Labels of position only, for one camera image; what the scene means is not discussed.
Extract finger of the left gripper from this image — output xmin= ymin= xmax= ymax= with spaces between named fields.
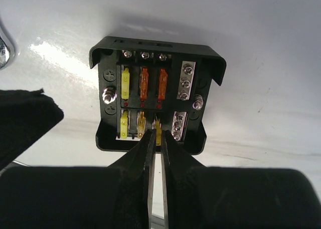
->
xmin=1 ymin=89 xmax=64 ymax=169

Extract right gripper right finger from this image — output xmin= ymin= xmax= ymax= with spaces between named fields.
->
xmin=161 ymin=131 xmax=320 ymax=228

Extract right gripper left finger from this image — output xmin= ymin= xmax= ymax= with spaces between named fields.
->
xmin=1 ymin=130 xmax=156 ymax=228

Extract yellow blade fuse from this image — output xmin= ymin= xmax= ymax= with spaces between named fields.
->
xmin=120 ymin=110 xmax=128 ymax=139
xmin=121 ymin=68 xmax=130 ymax=100
xmin=137 ymin=111 xmax=146 ymax=139
xmin=155 ymin=120 xmax=162 ymax=146

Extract black fuse box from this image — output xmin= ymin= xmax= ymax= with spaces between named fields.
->
xmin=89 ymin=36 xmax=227 ymax=155

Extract orange blade fuse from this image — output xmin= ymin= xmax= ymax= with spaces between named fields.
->
xmin=158 ymin=69 xmax=168 ymax=100
xmin=140 ymin=68 xmax=149 ymax=101

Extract silver combination wrench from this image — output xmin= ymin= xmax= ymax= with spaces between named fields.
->
xmin=0 ymin=19 xmax=16 ymax=70

